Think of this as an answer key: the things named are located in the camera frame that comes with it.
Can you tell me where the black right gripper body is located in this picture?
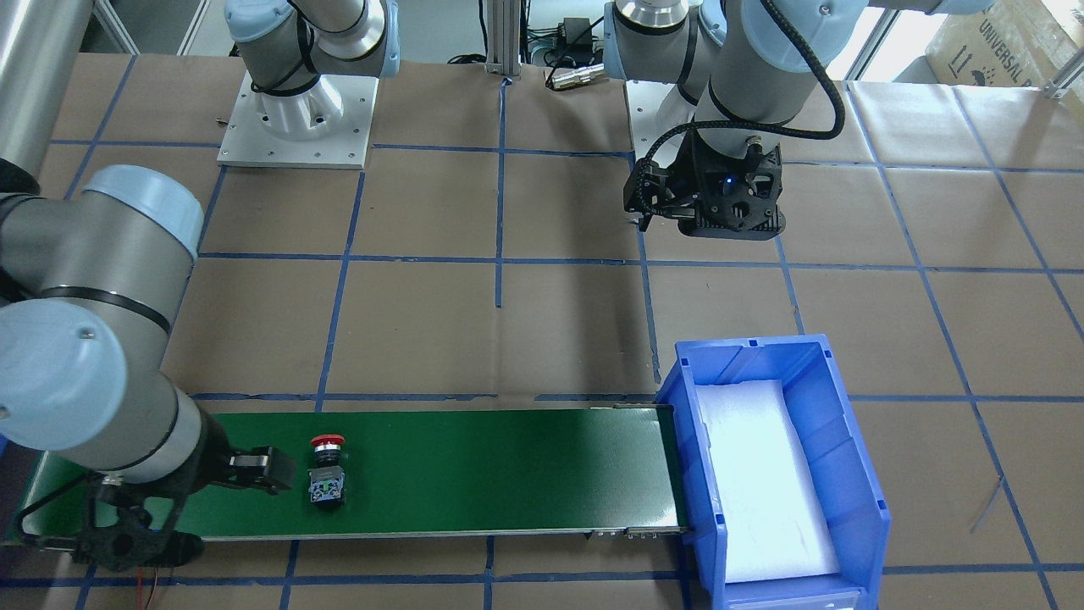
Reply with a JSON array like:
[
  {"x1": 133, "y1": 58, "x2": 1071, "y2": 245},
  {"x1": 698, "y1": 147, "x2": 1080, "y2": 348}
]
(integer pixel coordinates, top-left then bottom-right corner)
[{"x1": 165, "y1": 414, "x2": 297, "y2": 506}]

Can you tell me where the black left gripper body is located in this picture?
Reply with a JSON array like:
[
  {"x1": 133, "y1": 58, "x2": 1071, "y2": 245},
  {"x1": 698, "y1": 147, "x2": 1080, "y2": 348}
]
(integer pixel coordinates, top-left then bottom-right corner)
[{"x1": 624, "y1": 130, "x2": 786, "y2": 241}]

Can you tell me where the red push button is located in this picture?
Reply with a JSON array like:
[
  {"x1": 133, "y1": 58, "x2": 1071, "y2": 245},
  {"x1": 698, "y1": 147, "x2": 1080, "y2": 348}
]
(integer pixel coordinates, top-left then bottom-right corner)
[{"x1": 308, "y1": 434, "x2": 345, "y2": 510}]

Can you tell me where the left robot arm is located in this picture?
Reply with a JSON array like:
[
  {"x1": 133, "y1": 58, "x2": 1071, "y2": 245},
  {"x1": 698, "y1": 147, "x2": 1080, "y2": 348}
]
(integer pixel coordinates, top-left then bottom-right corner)
[{"x1": 603, "y1": 1, "x2": 868, "y2": 241}]

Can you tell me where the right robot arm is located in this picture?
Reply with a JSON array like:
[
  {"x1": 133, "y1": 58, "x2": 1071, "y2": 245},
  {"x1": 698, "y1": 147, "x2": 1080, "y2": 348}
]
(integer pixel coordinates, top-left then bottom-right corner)
[{"x1": 3, "y1": 1, "x2": 295, "y2": 497}]

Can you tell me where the green conveyor belt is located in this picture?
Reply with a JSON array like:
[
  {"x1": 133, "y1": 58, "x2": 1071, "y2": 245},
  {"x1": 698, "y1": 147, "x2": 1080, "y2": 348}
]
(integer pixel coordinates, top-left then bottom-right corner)
[{"x1": 8, "y1": 405, "x2": 691, "y2": 547}]

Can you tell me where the white foam pad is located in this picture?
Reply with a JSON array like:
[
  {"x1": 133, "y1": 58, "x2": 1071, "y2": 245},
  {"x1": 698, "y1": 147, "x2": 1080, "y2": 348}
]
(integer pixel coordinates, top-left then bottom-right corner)
[{"x1": 696, "y1": 380, "x2": 839, "y2": 584}]

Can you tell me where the blue bin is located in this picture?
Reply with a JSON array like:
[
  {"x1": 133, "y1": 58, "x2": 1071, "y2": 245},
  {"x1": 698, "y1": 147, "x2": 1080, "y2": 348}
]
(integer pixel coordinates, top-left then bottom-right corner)
[{"x1": 655, "y1": 335, "x2": 891, "y2": 609}]

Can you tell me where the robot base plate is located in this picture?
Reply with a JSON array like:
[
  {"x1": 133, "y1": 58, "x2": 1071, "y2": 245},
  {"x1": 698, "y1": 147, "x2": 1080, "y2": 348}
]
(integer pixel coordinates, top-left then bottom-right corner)
[
  {"x1": 217, "y1": 75, "x2": 379, "y2": 170},
  {"x1": 625, "y1": 80, "x2": 696, "y2": 158}
]

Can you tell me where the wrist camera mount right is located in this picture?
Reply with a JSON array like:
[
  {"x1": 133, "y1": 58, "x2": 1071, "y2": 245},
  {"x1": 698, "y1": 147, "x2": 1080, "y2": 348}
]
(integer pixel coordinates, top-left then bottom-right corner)
[{"x1": 70, "y1": 478, "x2": 205, "y2": 572}]

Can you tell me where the aluminium frame post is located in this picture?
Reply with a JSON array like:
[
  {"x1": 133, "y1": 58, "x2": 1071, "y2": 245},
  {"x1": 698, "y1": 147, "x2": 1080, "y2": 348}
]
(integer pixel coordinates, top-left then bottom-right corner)
[{"x1": 483, "y1": 1, "x2": 525, "y2": 81}]

